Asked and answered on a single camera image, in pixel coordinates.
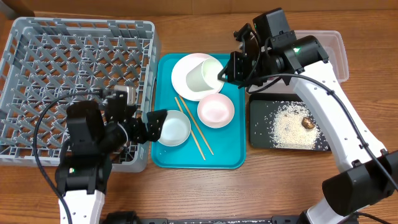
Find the black waste tray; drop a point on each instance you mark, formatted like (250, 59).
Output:
(264, 124)

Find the wooden chopstick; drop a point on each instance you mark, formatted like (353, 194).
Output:
(190, 129)
(196, 124)

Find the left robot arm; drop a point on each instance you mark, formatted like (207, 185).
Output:
(85, 164)

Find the grey bowl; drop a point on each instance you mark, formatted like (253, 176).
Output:
(175, 130)

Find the pink small bowl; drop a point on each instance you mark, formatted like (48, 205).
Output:
(216, 110)

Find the white paper cup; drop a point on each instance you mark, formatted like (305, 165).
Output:
(204, 76)

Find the left wooden chopstick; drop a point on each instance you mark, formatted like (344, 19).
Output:
(190, 129)

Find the pile of rice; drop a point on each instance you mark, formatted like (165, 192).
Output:
(292, 127)

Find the brown food chunk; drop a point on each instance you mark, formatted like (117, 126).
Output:
(307, 123)

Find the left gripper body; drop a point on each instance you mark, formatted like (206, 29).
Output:
(134, 130)

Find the clear plastic bin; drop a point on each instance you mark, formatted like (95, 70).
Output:
(332, 42)

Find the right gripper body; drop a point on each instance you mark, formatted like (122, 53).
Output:
(244, 66)

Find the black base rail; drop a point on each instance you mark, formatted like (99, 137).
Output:
(133, 218)

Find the right wooden chopstick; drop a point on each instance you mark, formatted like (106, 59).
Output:
(196, 124)

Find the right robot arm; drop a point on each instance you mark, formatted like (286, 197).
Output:
(367, 170)

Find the large white plate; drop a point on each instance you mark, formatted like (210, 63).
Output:
(179, 73)

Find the grey dishwasher rack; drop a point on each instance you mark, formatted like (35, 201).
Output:
(49, 63)

